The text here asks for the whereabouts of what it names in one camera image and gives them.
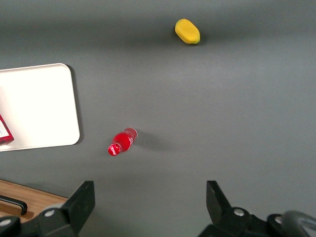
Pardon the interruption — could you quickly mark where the red cookie box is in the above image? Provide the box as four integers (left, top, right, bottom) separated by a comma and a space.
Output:
0, 114, 15, 145

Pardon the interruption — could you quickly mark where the yellow toy lemon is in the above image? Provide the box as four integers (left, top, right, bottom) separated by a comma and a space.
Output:
175, 18, 201, 45

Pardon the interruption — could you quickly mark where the wooden drawer cabinet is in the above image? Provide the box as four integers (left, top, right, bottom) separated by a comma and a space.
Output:
0, 179, 69, 224

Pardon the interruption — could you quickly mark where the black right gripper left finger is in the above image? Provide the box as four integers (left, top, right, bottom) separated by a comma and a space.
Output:
29, 180, 96, 237

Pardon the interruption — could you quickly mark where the wooden drawer with black handle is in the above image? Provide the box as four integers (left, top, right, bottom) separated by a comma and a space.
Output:
0, 184, 60, 223

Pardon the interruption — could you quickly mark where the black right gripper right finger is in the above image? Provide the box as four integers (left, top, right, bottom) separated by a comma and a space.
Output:
199, 180, 270, 237

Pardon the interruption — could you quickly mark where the cream rectangular tray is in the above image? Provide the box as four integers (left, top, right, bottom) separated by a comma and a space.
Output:
0, 63, 81, 152

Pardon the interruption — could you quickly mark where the small red soda bottle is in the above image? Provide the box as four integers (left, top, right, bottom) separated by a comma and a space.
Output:
107, 127, 138, 158

